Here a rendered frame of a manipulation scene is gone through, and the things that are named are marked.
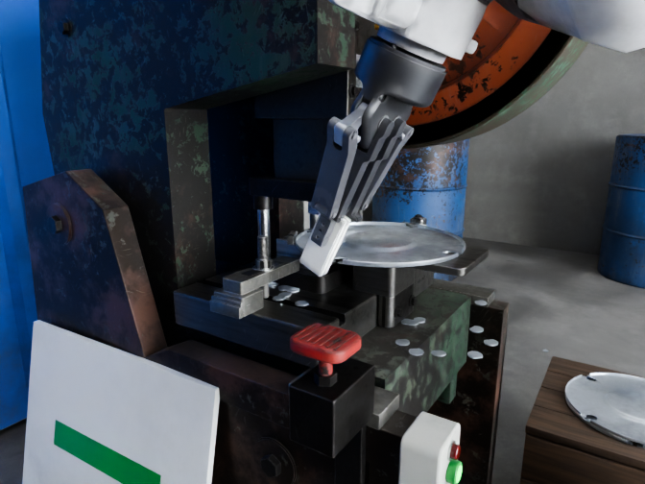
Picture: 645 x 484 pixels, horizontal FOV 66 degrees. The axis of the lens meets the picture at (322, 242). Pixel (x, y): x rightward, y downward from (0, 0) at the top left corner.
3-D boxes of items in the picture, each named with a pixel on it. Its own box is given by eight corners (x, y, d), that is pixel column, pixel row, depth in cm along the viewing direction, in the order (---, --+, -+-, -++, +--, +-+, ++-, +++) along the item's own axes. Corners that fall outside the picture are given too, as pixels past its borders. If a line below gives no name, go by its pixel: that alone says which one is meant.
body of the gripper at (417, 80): (426, 60, 38) (376, 168, 42) (463, 70, 45) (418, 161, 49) (351, 24, 41) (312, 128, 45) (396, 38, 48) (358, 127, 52)
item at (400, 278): (484, 321, 86) (490, 245, 83) (458, 351, 75) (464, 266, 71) (358, 293, 99) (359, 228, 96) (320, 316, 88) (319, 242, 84)
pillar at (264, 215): (273, 261, 91) (271, 185, 87) (265, 264, 89) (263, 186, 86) (264, 259, 92) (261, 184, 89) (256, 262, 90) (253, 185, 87)
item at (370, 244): (348, 219, 105) (348, 216, 105) (486, 237, 90) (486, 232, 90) (260, 249, 82) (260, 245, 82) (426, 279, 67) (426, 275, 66)
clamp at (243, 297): (305, 287, 86) (304, 229, 84) (239, 319, 73) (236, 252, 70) (277, 280, 89) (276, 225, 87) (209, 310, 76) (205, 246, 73)
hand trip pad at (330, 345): (365, 394, 57) (366, 332, 55) (338, 420, 52) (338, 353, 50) (314, 376, 61) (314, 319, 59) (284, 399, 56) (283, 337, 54)
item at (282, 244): (360, 252, 97) (360, 229, 96) (318, 271, 85) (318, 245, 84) (322, 245, 102) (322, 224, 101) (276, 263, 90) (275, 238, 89)
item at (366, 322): (434, 283, 107) (436, 256, 105) (318, 371, 70) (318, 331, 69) (318, 261, 122) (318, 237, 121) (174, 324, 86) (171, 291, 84)
